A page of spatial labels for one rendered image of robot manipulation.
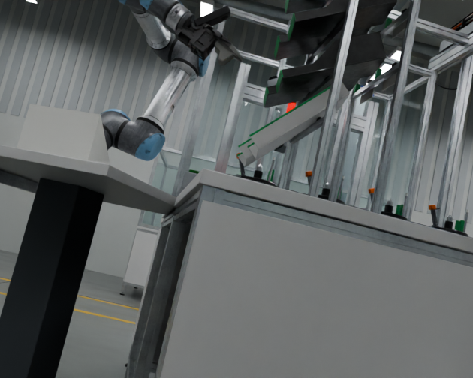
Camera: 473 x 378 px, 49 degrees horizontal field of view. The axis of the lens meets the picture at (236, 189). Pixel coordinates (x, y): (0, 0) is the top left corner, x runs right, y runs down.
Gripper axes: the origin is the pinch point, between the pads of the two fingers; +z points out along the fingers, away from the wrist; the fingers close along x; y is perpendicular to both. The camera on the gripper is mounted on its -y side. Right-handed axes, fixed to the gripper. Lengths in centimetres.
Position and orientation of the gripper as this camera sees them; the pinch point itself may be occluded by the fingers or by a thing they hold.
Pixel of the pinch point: (240, 55)
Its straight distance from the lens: 161.5
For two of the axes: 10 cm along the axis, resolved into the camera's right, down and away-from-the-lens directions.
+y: -6.1, 7.8, -1.2
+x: 0.2, -1.4, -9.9
